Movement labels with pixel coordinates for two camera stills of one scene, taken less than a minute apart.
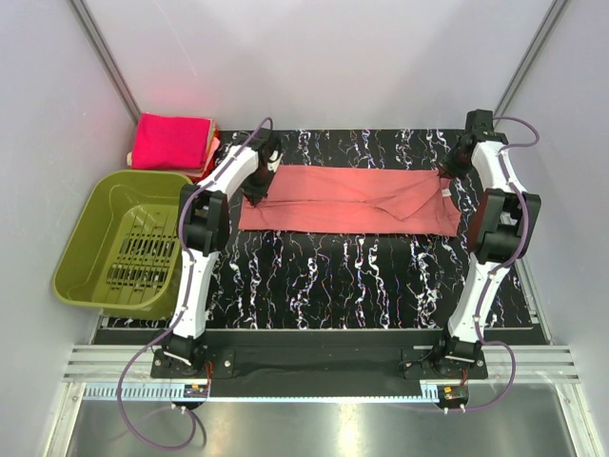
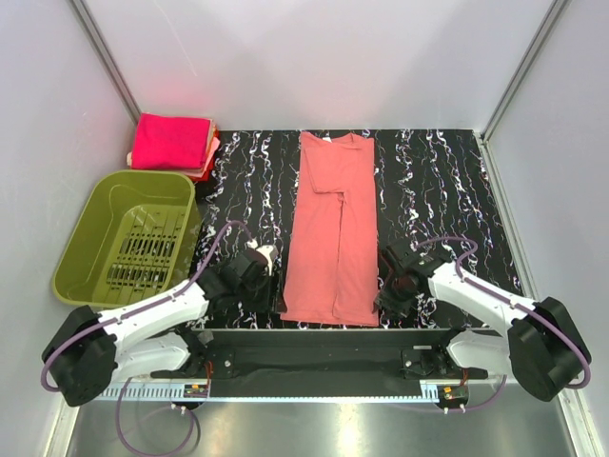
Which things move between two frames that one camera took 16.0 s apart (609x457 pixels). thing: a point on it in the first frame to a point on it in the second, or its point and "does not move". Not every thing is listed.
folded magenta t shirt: x=170 y=142 does not move
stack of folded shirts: x=174 y=143 does not move
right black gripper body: x=455 y=166 to x=394 y=295
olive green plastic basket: x=125 y=258 does not move
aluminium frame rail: x=108 y=58 does not move
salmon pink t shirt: x=354 y=200 to x=331 y=274
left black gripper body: x=258 y=187 to x=262 y=296
